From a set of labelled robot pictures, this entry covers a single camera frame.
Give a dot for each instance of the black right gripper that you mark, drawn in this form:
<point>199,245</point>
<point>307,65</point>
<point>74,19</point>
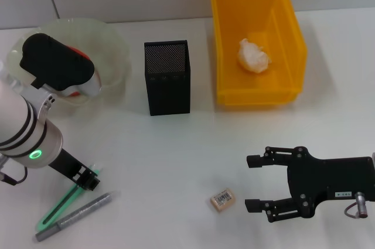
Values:
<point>325,178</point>

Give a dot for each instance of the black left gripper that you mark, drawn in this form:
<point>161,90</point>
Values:
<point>67,164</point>

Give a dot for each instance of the mint green utility knife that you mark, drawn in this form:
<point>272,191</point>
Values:
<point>57,208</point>

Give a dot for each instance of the red-orange knitted orange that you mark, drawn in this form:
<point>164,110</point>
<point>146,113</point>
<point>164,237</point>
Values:
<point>79,52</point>

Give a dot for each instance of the white paper ball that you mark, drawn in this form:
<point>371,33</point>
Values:
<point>253,57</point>

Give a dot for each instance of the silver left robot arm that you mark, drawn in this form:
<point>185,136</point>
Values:
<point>52,64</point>

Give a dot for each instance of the silver marker pen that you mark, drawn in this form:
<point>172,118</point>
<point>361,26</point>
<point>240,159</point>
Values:
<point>82,212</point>

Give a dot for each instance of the beige eraser with barcode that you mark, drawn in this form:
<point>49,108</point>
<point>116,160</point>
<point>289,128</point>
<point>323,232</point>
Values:
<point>223,199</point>

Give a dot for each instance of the black mesh pen holder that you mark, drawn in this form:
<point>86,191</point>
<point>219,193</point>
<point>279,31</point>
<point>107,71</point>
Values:
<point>168,93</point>

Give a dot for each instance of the pale green glass fruit plate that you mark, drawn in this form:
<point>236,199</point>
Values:
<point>114,52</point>

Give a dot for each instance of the yellow plastic bin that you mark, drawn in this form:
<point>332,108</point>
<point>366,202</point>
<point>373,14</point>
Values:
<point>252,85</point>

